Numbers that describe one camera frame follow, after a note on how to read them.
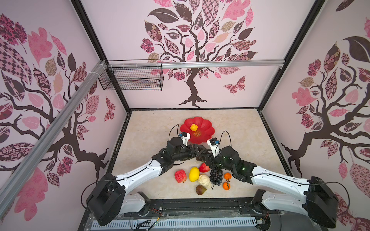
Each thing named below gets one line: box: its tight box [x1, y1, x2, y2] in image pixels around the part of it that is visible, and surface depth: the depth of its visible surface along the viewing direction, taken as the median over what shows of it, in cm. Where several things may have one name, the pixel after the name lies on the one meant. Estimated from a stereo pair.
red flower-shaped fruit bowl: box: [180, 116, 215, 145], surface depth 109 cm
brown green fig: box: [195, 184, 208, 196], surface depth 79 cm
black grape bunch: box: [209, 166, 224, 186], surface depth 83 cm
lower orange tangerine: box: [222, 181, 231, 191], surface depth 81 cm
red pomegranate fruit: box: [174, 169, 187, 183], surface depth 81 cm
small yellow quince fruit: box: [190, 123, 199, 132], surface depth 106 cm
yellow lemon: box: [188, 166, 200, 183], surface depth 83 cm
